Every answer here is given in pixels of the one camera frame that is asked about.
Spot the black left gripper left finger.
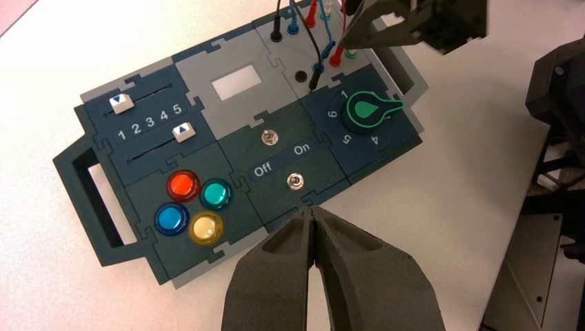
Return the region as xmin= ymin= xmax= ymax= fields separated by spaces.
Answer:
xmin=220 ymin=208 xmax=316 ymax=331

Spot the red banana plug wire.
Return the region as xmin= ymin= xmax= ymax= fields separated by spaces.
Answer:
xmin=305 ymin=0 xmax=348 ymax=68

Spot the teal and grey task box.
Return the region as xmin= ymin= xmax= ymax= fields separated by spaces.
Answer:
xmin=52 ymin=0 xmax=430 ymax=290

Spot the red round push button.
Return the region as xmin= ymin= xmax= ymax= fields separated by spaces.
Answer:
xmin=165 ymin=169 xmax=202 ymax=203

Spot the blue round push button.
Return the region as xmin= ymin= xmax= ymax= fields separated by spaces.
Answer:
xmin=154 ymin=202 xmax=191 ymax=237

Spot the white banana plug wire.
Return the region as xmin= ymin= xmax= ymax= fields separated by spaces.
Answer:
xmin=319 ymin=0 xmax=359 ymax=60

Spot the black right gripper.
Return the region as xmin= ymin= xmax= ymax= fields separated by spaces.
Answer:
xmin=340 ymin=0 xmax=488 ymax=54

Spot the blue banana plug wire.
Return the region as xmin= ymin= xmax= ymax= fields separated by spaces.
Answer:
xmin=286 ymin=0 xmax=338 ymax=65

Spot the black banana plug wire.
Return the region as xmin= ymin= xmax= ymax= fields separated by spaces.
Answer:
xmin=270 ymin=0 xmax=323 ymax=91

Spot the yellow round push button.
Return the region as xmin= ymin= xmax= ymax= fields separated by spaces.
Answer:
xmin=188 ymin=210 xmax=225 ymax=247

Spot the white slider knob up triangle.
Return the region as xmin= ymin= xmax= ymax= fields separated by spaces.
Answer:
xmin=172 ymin=123 xmax=197 ymax=144

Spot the green round push button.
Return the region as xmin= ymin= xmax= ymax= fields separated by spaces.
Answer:
xmin=199 ymin=178 xmax=233 ymax=212

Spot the white slider knob down triangle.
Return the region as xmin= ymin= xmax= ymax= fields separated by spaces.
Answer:
xmin=109 ymin=94 xmax=135 ymax=114

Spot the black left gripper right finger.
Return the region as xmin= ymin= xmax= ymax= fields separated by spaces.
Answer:
xmin=312 ymin=206 xmax=446 ymax=331

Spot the green rotary selector knob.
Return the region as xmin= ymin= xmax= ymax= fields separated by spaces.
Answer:
xmin=340 ymin=90 xmax=406 ymax=136

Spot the grey metal stand plate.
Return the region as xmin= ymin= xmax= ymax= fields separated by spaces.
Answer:
xmin=479 ymin=213 xmax=585 ymax=331

